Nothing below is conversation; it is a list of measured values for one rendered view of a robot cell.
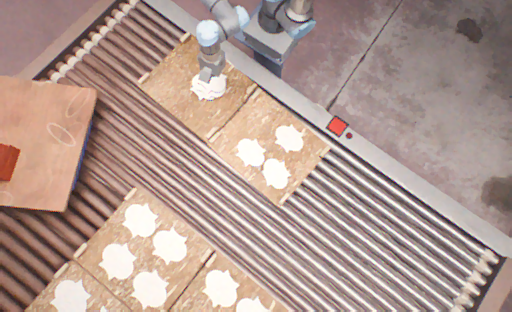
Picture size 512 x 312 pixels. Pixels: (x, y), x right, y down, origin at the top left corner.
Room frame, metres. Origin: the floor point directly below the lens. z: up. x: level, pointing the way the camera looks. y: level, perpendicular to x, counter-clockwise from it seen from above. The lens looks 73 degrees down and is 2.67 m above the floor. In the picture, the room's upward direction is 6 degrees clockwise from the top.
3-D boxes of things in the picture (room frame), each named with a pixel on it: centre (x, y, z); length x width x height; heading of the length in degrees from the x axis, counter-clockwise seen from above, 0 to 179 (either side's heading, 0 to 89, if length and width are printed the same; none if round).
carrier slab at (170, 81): (0.76, 0.28, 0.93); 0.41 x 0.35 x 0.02; 56
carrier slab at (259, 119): (0.51, -0.06, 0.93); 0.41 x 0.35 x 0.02; 54
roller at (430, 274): (0.49, -0.05, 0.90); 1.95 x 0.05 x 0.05; 58
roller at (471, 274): (0.57, -0.11, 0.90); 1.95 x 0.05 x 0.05; 58
